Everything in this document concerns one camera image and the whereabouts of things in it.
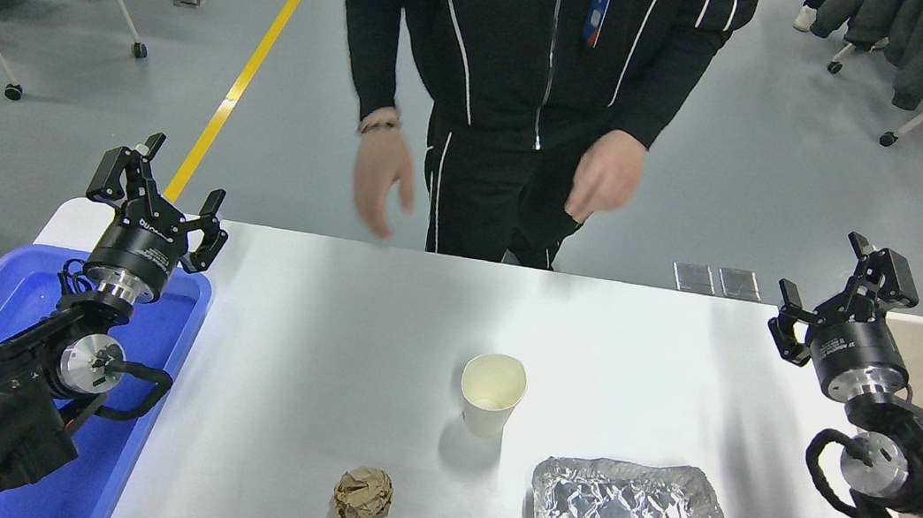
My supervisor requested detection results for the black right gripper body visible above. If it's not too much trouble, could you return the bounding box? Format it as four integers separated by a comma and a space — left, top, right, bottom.
800, 309, 918, 395

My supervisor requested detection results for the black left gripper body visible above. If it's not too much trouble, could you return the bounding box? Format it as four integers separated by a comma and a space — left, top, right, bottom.
82, 203, 193, 301

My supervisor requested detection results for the white paper cup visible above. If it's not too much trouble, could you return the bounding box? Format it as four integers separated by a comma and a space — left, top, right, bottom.
454, 348, 531, 444

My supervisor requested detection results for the person's right hand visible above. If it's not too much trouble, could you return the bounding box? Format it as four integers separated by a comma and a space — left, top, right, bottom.
344, 121, 426, 244

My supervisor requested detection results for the person's left hand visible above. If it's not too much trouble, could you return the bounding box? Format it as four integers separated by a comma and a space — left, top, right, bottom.
563, 125, 650, 232

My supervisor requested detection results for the silver floor plate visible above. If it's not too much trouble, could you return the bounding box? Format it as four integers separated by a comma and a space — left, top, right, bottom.
670, 262, 719, 297
715, 267, 765, 302

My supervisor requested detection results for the blue plastic tray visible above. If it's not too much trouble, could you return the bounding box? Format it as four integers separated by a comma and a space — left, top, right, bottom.
0, 238, 217, 518

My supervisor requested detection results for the crumpled tan paper ball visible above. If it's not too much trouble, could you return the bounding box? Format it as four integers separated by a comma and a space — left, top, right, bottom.
329, 462, 397, 518

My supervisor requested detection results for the person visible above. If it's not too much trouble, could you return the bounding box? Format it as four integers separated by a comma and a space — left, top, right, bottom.
285, 0, 764, 293

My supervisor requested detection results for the beaded bracelet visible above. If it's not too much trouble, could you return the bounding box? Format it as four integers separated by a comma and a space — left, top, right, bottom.
356, 113, 403, 141

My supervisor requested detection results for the blue badge on lanyard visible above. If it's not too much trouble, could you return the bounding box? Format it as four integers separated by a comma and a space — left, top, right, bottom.
581, 0, 615, 51

